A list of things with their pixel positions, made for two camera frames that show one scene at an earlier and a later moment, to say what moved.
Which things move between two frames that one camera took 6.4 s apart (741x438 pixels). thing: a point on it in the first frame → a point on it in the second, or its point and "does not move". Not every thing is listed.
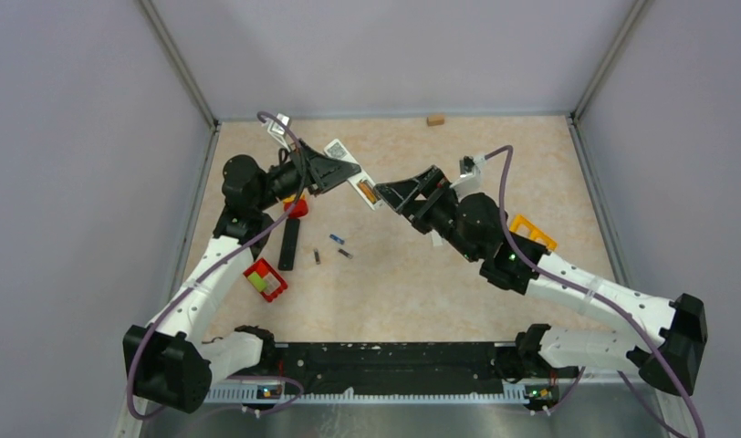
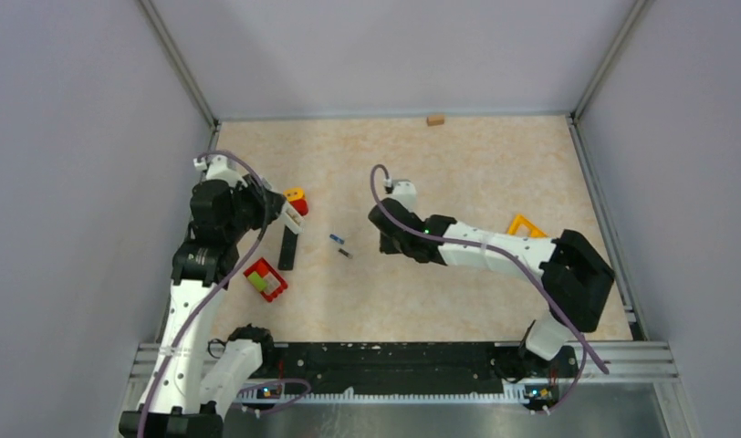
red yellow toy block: x=300 y=208 does not move
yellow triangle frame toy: x=524 y=226 does not move
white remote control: x=362 y=182 → x=292 y=218
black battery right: x=345 y=253 does not move
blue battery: x=336 y=238 does not move
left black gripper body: x=290 y=177 → x=249 y=208
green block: x=258 y=281 does not move
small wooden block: x=435 y=119 does not move
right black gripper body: x=440 y=212 → x=391 y=246
